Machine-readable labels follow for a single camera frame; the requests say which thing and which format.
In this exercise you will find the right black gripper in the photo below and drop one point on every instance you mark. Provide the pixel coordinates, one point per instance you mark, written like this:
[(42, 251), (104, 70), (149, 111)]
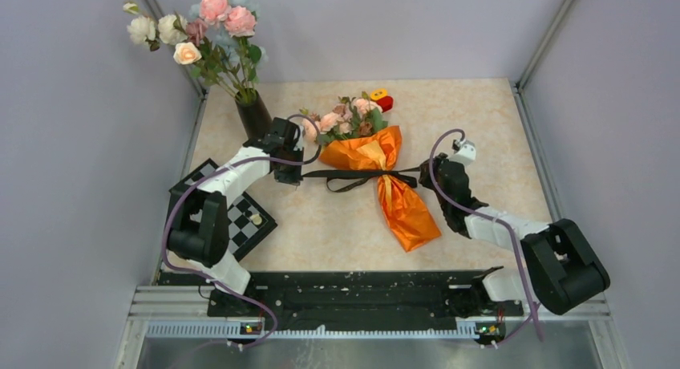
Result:
[(425, 178)]

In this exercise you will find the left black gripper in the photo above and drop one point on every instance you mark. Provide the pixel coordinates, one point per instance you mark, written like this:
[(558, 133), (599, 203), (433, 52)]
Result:
[(292, 178)]

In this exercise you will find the black ribbon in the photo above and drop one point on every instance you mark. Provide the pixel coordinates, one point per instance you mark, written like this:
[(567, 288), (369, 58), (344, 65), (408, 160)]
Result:
[(360, 177)]

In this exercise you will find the orange paper bouquet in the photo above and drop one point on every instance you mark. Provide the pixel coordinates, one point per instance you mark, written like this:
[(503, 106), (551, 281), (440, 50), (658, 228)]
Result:
[(356, 135)]

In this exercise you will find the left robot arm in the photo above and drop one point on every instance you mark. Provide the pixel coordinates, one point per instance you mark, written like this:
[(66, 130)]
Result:
[(230, 180)]

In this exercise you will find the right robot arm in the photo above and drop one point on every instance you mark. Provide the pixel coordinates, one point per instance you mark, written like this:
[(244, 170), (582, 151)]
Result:
[(558, 267)]

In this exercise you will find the black tapered vase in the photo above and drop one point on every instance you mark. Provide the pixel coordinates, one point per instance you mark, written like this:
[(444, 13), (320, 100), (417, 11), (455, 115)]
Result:
[(254, 115)]

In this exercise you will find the small cream chess piece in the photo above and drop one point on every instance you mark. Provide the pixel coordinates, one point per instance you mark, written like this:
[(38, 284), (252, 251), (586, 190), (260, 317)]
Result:
[(256, 219)]

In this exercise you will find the black white checkerboard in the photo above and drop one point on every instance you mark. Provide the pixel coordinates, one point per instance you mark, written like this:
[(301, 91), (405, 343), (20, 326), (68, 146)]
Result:
[(242, 218)]

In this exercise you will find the pink and white flower bunch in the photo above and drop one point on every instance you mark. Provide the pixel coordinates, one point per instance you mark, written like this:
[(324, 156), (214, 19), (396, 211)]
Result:
[(213, 42)]

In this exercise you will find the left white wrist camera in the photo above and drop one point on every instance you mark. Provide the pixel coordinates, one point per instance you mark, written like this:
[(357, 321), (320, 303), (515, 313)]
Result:
[(299, 139)]

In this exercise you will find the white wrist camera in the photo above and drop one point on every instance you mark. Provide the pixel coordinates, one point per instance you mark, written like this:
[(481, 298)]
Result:
[(464, 152), (299, 139)]

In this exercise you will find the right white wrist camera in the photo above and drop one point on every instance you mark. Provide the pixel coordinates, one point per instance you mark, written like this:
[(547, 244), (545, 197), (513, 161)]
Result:
[(464, 152)]

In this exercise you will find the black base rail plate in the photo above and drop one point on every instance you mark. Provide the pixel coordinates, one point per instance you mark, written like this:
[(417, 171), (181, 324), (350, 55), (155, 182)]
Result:
[(364, 301)]

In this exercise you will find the aluminium frame rail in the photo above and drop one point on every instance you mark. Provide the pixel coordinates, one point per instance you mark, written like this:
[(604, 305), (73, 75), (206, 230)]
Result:
[(182, 308)]

